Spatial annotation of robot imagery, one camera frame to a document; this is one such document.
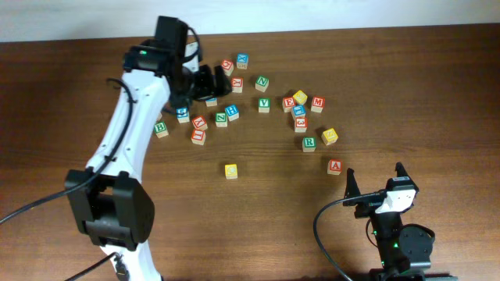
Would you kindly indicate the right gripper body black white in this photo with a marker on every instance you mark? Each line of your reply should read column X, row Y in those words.
column 367, row 207

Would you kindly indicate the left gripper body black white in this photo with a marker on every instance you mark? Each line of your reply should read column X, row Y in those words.
column 204, row 83

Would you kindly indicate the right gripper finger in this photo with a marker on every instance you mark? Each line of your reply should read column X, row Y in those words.
column 401, row 174
column 351, row 191

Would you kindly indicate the blue P block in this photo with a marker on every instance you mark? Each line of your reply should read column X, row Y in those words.
column 211, row 102

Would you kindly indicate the green R block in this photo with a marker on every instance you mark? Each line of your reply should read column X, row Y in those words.
column 309, row 144

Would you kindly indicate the green V block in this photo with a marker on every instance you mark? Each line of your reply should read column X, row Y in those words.
column 264, row 105

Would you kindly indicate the yellow C block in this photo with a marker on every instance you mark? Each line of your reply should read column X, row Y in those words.
column 231, row 171

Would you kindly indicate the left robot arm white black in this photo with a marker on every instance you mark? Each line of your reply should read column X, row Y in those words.
column 108, row 202

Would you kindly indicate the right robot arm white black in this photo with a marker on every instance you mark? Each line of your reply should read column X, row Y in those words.
column 404, row 250

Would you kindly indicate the red A block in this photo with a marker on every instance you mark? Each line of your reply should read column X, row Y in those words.
column 334, row 167

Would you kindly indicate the blue 5 block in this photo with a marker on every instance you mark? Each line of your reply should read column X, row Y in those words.
column 183, row 115

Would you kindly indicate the red X block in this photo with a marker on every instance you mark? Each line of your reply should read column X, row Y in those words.
column 199, row 123

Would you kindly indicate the red G block top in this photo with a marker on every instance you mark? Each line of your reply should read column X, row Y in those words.
column 227, row 66

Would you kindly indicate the red Y block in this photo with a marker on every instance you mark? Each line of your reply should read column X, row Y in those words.
column 237, row 84

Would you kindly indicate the green N block lower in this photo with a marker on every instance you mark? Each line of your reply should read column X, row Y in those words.
column 221, row 119

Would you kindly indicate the green n block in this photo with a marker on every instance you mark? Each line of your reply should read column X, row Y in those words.
column 262, row 83
column 221, row 119

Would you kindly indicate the blue H block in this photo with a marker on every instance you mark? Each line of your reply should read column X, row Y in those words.
column 232, row 112

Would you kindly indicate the green B block centre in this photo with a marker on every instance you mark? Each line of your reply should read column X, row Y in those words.
column 160, row 129

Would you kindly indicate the yellow S block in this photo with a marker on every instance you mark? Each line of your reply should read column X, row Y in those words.
column 329, row 136

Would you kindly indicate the blue X block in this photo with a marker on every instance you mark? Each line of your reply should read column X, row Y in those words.
column 242, row 60

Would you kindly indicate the green N block upper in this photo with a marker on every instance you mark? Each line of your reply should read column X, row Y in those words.
column 262, row 83

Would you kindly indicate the red 3 block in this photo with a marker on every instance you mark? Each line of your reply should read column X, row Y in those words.
column 301, row 125

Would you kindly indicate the red M block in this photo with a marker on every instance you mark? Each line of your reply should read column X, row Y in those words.
column 318, row 104

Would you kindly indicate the blue block near 3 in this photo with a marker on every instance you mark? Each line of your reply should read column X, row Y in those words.
column 298, row 111

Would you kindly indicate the red E block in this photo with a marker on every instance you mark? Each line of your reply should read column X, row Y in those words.
column 288, row 103

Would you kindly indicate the yellow block near E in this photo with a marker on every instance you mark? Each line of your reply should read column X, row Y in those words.
column 300, row 98

